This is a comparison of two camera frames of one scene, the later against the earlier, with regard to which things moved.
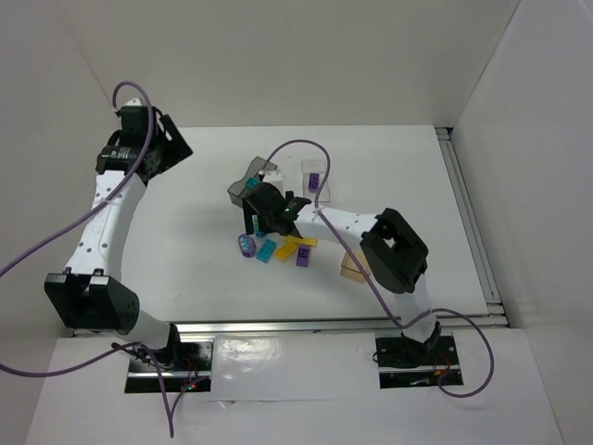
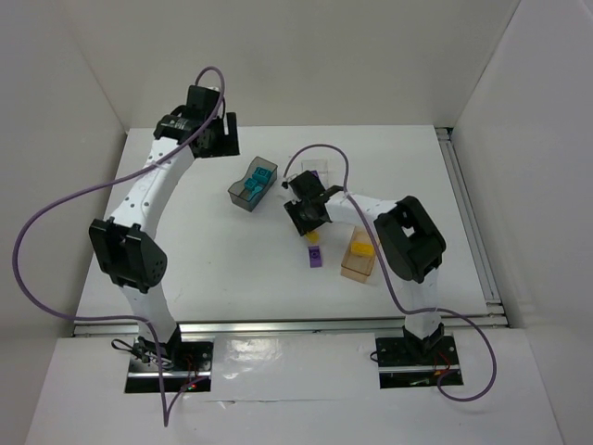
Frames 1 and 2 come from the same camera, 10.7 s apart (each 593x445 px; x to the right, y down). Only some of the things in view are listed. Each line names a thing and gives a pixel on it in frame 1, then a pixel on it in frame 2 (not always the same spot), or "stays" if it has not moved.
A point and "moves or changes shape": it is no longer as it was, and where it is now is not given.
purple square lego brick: x=303 y=255 → x=315 y=257
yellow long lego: x=299 y=241 moves or changes shape
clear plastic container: x=315 y=172 stays
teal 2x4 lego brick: x=266 y=250 moves or changes shape
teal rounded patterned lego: x=256 y=225 → x=261 y=174
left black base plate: x=190 y=371 stays
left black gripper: x=171 y=139 → x=227 y=137
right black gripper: x=252 y=215 → x=296 y=215
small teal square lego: x=250 y=183 stays
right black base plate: x=404 y=362 stays
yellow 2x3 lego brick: x=284 y=250 moves or changes shape
